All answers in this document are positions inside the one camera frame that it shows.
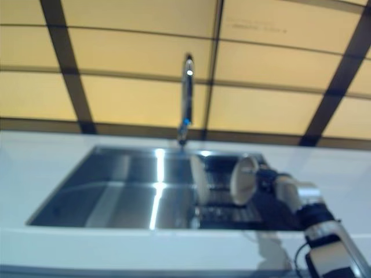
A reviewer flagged right robot hand dark palm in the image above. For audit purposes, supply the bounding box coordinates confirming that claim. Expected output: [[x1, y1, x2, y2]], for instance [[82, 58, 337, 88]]
[[243, 165, 300, 213]]

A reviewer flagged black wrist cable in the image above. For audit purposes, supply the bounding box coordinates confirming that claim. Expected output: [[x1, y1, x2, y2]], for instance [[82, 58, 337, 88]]
[[293, 239, 312, 275]]

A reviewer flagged stainless steel sink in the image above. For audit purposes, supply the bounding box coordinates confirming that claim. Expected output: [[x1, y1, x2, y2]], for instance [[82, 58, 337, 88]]
[[25, 144, 307, 233]]

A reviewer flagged black sink dish rack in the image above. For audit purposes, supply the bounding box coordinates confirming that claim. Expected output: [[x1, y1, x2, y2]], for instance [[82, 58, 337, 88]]
[[192, 155, 281, 230]]

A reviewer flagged cream ceramic plate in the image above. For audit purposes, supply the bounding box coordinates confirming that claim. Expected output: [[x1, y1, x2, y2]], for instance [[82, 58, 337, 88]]
[[189, 157, 210, 207], [231, 155, 261, 207]]

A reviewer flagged chrome kitchen faucet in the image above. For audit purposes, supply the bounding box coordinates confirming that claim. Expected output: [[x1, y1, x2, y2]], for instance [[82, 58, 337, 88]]
[[176, 53, 195, 149]]

